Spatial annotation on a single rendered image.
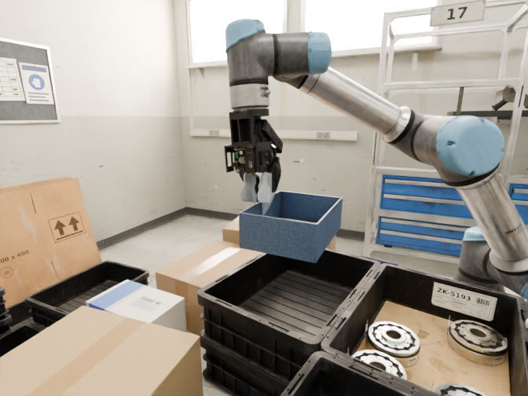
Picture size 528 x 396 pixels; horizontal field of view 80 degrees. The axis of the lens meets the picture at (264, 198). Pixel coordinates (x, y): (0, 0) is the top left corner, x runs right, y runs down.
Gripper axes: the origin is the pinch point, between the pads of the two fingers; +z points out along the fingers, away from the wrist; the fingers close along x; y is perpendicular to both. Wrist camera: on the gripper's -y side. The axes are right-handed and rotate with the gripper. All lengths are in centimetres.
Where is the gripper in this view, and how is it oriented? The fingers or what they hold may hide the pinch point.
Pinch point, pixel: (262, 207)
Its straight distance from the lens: 67.3
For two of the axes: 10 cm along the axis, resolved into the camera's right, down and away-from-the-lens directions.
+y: -4.4, 2.2, -8.7
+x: 8.9, 0.4, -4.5
